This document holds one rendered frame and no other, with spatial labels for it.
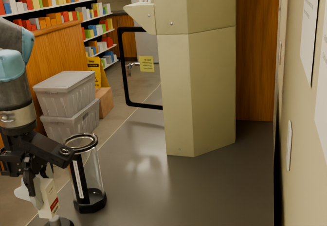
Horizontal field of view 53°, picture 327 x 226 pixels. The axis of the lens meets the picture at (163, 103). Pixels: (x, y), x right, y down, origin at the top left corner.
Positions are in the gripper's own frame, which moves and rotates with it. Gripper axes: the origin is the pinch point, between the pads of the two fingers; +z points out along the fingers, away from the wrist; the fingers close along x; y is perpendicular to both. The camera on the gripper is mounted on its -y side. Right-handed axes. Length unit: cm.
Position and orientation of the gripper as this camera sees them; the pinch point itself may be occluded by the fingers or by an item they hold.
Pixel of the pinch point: (46, 198)
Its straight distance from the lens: 86.7
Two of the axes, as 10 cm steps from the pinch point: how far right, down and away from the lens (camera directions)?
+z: 0.7, 9.2, 3.8
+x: -1.6, 3.8, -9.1
